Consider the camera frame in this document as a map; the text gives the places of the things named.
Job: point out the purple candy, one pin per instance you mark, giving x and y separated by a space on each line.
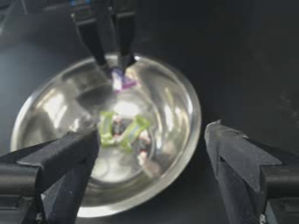
123 83

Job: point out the red white candy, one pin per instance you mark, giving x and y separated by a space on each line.
119 125
144 143

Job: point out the steel bowl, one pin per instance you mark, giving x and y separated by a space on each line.
51 110

